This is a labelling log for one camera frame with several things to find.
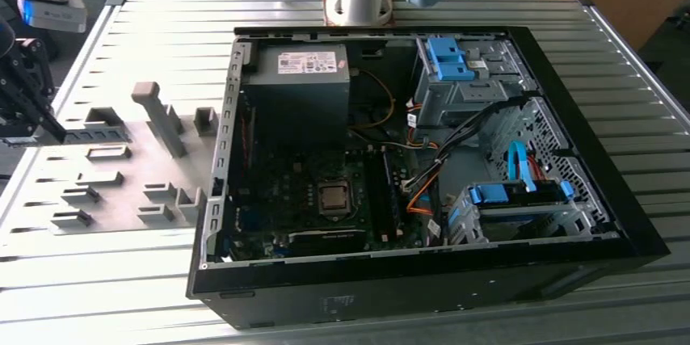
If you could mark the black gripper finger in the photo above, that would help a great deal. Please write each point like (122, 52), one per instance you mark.
(16, 124)
(51, 133)

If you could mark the grey parts rack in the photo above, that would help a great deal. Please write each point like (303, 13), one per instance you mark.
(135, 167)

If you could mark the dark green motherboard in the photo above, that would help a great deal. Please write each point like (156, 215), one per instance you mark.
(280, 195)

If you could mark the grey power supply unit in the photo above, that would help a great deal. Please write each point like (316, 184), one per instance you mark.
(294, 98)

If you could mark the CPU socket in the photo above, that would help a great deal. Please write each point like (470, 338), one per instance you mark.
(335, 181)

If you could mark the silver CPU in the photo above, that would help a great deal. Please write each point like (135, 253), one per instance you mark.
(335, 197)

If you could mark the black graphics card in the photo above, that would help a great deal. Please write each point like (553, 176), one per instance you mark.
(328, 242)

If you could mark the blue disk carrier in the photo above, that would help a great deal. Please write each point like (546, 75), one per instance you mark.
(447, 62)
(487, 195)

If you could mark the grey drive cage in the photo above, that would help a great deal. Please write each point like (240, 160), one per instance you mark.
(474, 96)

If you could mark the black open PC case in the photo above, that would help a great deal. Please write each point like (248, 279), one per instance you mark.
(431, 292)

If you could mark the grey disk bay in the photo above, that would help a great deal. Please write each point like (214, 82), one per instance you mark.
(539, 215)

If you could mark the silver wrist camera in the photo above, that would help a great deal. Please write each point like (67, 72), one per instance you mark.
(53, 13)

